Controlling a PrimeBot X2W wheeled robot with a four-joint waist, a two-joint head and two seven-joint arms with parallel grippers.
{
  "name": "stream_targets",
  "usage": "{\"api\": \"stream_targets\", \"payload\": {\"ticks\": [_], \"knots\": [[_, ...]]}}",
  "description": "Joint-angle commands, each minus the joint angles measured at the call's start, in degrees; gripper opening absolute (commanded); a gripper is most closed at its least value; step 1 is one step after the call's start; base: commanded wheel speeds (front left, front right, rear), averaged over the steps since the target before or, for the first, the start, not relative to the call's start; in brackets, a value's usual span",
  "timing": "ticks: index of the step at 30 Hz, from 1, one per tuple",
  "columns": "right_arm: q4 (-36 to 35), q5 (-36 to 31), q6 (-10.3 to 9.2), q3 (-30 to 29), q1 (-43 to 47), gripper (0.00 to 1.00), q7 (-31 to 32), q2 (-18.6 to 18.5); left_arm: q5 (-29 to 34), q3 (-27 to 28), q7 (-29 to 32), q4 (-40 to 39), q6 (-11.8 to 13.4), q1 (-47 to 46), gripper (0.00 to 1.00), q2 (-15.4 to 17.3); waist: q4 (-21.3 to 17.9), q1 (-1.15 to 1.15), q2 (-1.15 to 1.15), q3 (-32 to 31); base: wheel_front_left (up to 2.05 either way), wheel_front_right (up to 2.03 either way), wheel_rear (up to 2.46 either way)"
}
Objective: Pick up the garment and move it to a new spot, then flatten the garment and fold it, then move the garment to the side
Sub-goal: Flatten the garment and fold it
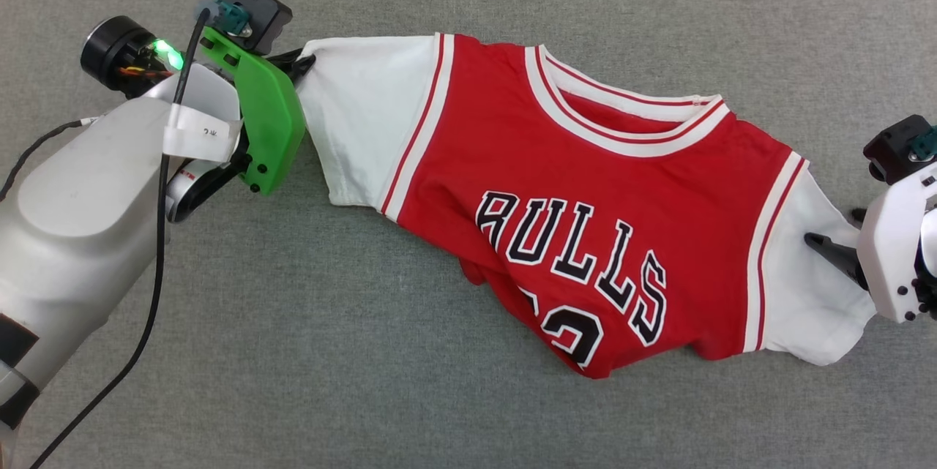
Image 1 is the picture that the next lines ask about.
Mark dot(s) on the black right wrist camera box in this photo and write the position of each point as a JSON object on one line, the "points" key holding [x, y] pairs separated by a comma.
{"points": [[893, 147]]}

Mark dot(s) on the grey fabric sofa surface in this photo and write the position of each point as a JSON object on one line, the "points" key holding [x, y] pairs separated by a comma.
{"points": [[439, 396]]}

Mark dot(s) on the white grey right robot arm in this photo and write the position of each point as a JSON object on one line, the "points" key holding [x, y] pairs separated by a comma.
{"points": [[930, 235]]}

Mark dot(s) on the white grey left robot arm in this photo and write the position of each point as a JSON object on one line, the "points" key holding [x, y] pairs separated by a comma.
{"points": [[73, 220]]}

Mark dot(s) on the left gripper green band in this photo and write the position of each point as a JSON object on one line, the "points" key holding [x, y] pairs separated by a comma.
{"points": [[271, 125]]}

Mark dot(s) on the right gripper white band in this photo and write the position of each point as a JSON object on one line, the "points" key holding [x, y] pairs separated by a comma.
{"points": [[889, 257]]}

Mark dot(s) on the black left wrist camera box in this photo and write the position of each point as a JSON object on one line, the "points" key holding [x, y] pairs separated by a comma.
{"points": [[260, 8]]}

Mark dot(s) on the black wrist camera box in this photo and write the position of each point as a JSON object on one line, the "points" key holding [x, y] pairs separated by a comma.
{"points": [[893, 147], [260, 8]]}

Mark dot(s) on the red white Bulls jersey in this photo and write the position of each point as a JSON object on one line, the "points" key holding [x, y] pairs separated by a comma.
{"points": [[585, 184]]}

